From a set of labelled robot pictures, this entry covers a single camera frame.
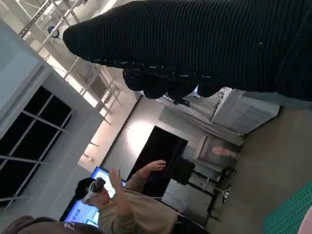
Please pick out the green cutting mat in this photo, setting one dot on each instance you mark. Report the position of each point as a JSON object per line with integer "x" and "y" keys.
{"x": 287, "y": 212}

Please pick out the black gloved right hand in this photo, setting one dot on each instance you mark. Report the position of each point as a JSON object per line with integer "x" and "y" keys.
{"x": 195, "y": 44}

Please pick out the white metal scaffold frame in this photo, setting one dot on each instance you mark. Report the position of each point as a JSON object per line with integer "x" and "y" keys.
{"x": 34, "y": 19}

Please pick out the white cabinet with fine grille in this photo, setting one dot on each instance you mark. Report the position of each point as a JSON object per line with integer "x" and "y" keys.
{"x": 243, "y": 114}

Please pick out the large black screen panel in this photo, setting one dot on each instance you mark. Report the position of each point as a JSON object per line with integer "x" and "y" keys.
{"x": 165, "y": 146}

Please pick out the pink bowl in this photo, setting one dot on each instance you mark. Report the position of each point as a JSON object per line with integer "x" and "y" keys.
{"x": 307, "y": 224}

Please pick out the person with headset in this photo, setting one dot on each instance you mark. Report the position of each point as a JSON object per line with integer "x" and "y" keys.
{"x": 141, "y": 209}

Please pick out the white and black headset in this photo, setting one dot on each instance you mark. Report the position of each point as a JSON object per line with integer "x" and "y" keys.
{"x": 95, "y": 187}

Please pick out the computer monitor with windows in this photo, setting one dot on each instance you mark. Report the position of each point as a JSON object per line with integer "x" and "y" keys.
{"x": 80, "y": 212}
{"x": 102, "y": 174}

